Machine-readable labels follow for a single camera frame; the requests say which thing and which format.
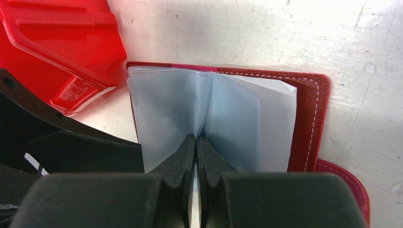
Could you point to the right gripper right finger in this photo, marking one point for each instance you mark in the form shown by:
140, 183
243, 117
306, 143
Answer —
332, 197

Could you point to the red leather card holder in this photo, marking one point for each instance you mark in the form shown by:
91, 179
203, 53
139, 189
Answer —
256, 120

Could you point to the red plastic compartment tray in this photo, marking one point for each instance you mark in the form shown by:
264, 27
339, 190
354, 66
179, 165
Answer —
66, 52

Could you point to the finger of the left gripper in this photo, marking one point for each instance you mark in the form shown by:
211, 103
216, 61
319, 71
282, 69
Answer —
36, 138

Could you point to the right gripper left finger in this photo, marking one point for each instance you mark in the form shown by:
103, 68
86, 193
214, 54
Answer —
161, 198

